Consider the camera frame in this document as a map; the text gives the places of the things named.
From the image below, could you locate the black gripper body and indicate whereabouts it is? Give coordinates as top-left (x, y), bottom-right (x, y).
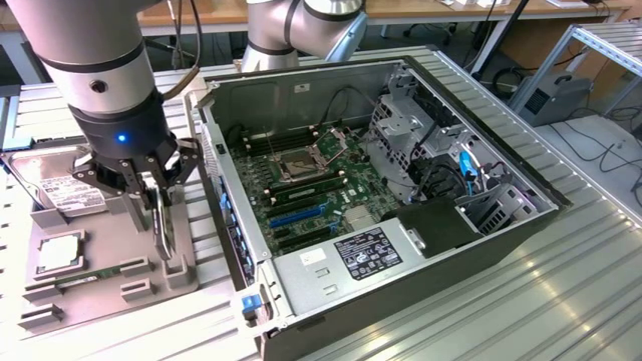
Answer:
top-left (67, 96), bottom-right (181, 178)

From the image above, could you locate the graphics card with metal bracket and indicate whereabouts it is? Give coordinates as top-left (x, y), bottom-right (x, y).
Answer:
top-left (147, 180), bottom-right (178, 261)

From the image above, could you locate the hard disk with blue rails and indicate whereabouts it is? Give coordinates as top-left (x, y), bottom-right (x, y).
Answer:
top-left (0, 135), bottom-right (111, 220)

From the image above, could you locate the thin metal locking lever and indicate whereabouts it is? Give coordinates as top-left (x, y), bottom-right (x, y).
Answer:
top-left (263, 126), bottom-right (278, 161)

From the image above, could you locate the CPU socket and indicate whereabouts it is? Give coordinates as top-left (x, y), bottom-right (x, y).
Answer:
top-left (273, 149), bottom-right (323, 182)

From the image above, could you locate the grey parts rack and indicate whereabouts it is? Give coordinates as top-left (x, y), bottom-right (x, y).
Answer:
top-left (15, 176), bottom-right (203, 341)

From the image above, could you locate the silver CPU chip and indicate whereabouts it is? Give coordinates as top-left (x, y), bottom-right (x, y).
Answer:
top-left (38, 235), bottom-right (86, 271)

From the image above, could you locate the green RAM stick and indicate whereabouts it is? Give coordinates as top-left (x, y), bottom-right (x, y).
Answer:
top-left (270, 179), bottom-right (346, 207)
top-left (24, 265), bottom-right (126, 293)

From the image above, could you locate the blue expansion slot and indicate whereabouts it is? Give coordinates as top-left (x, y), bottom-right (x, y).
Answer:
top-left (269, 208), bottom-right (323, 229)

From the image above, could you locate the metal socket cover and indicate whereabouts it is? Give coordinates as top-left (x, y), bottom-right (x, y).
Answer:
top-left (311, 126), bottom-right (349, 167)

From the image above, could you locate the green motherboard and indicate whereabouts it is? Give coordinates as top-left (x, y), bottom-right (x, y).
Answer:
top-left (229, 126), bottom-right (409, 257)

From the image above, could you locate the silver chipset heatsink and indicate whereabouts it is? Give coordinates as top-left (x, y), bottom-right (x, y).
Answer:
top-left (343, 208), bottom-right (382, 231)

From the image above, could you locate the blue case latch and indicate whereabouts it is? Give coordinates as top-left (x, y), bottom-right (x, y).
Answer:
top-left (239, 295), bottom-right (263, 316)

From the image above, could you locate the silver metal drive cage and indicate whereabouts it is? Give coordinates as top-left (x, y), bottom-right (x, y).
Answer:
top-left (367, 93), bottom-right (470, 191)

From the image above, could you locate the grey power supply unit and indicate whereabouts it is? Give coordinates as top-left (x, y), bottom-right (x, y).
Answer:
top-left (270, 217), bottom-right (429, 317)

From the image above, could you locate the black plastic shroud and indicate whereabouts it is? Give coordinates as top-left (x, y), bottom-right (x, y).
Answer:
top-left (382, 197), bottom-right (488, 260)

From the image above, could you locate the perforated metal disk bay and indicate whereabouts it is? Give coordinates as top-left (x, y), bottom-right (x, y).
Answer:
top-left (454, 183), bottom-right (560, 237)

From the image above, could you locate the open black PC case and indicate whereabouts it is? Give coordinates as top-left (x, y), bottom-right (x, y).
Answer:
top-left (181, 54), bottom-right (573, 361)

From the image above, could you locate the black slanted pole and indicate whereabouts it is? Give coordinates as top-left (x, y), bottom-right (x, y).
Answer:
top-left (470, 0), bottom-right (532, 76)

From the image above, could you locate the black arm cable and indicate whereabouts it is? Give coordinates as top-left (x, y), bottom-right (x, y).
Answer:
top-left (159, 0), bottom-right (203, 101)

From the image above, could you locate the wooden desk with white frame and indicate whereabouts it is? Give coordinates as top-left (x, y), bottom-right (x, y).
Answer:
top-left (0, 7), bottom-right (253, 86)
top-left (369, 0), bottom-right (632, 76)

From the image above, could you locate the black wire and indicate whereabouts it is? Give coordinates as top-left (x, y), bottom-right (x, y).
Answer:
top-left (321, 85), bottom-right (377, 129)

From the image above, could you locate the blue wire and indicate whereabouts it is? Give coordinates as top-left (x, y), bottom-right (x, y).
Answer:
top-left (457, 149), bottom-right (478, 197)

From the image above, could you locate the grey equipment box with handle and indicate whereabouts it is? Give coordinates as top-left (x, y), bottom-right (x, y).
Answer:
top-left (521, 73), bottom-right (597, 128)

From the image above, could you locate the aluminium slat frame table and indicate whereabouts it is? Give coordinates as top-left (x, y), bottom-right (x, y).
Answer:
top-left (510, 20), bottom-right (642, 114)

